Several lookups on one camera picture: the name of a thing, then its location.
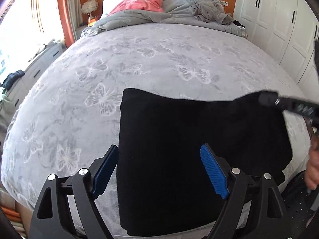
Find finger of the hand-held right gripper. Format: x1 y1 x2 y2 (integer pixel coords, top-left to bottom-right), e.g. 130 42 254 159
258 91 319 124

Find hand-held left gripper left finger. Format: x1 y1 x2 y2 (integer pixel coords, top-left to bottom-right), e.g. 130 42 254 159
30 144 119 239

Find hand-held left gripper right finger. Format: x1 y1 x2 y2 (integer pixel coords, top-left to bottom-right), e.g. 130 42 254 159
201 144 291 239

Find black pants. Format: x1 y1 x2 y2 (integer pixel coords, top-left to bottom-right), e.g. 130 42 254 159
117 88 293 237

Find person's right hand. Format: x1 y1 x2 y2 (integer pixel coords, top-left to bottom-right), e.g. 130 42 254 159
305 132 319 190

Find white wardrobe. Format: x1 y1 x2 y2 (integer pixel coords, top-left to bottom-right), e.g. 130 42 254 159
234 0 319 97

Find dark dotted cloth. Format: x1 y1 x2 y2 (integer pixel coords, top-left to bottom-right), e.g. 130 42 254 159
283 170 319 239

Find orange striped item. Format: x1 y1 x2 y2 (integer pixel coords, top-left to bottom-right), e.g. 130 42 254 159
0 204 23 227

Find crumpled grey garment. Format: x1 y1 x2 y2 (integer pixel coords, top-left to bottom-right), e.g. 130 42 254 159
194 0 236 25

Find bed with butterfly cover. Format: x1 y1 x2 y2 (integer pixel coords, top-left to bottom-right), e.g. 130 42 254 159
0 22 314 237

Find pale grey cloth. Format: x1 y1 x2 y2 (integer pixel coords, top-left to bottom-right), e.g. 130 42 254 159
0 87 16 120

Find white drawer cabinet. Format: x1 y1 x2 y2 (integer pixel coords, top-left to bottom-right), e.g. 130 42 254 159
0 40 66 120

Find dark blue clothing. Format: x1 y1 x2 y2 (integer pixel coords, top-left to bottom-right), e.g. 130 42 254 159
2 70 25 90

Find grey duvet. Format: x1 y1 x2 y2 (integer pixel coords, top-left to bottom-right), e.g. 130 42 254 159
91 0 247 39

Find white feather lamp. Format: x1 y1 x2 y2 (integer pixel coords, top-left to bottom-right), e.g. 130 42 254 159
81 0 97 26

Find pink pillow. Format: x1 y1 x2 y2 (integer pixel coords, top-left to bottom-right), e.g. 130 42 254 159
107 0 164 17

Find sheer orange curtain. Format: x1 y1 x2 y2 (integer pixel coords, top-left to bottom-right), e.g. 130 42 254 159
30 0 49 33

